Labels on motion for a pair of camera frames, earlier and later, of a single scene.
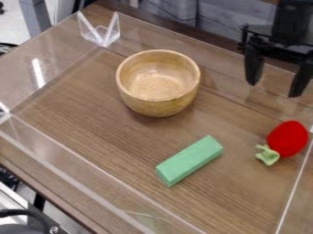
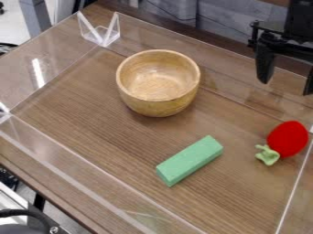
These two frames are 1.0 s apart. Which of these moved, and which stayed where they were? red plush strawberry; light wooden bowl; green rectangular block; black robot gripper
Moved: black robot gripper
Stayed: light wooden bowl; red plush strawberry; green rectangular block
